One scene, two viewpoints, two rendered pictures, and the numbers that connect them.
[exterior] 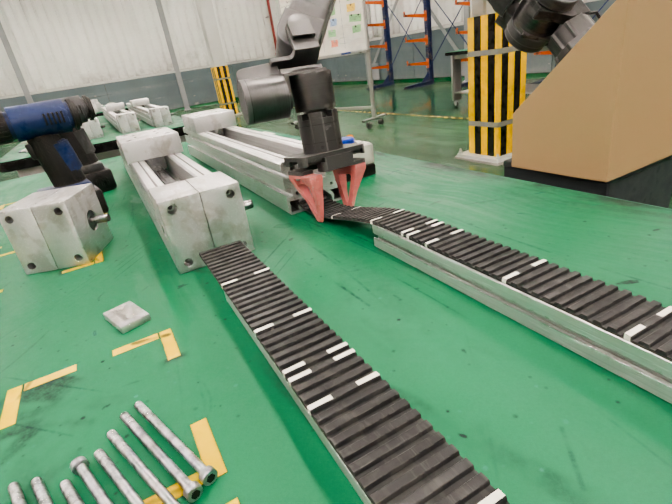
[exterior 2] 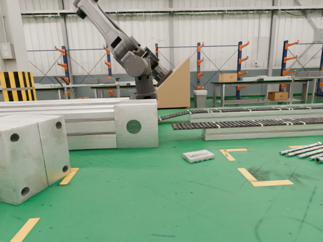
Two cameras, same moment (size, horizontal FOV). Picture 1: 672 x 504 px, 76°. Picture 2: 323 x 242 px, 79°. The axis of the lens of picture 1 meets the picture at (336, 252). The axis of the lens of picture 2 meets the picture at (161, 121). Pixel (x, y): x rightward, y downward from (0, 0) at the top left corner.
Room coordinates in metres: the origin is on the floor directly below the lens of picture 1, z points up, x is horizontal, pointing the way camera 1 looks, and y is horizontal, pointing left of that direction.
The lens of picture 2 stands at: (0.33, 0.57, 0.93)
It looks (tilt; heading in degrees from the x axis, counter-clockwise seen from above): 12 degrees down; 293
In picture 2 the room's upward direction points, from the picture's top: 2 degrees counter-clockwise
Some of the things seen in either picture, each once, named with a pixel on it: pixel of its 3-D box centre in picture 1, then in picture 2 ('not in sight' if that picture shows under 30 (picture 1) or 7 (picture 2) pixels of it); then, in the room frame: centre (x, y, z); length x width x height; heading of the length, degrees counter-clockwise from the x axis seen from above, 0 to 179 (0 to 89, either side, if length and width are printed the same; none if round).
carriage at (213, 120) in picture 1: (209, 125); not in sight; (1.27, 0.29, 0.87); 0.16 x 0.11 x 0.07; 25
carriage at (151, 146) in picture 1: (150, 150); not in sight; (0.96, 0.36, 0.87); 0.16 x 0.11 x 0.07; 25
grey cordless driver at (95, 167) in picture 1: (58, 151); not in sight; (1.05, 0.60, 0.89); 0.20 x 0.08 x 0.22; 124
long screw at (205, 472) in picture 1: (170, 436); (300, 148); (0.22, 0.13, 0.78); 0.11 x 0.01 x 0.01; 43
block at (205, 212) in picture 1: (210, 217); (138, 120); (0.56, 0.16, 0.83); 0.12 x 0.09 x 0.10; 115
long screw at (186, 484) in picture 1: (155, 450); (307, 150); (0.21, 0.14, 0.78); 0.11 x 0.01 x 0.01; 43
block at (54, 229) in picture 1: (68, 225); (25, 149); (0.63, 0.39, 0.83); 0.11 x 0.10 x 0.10; 94
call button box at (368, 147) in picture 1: (342, 160); not in sight; (0.84, -0.04, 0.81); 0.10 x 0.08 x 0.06; 115
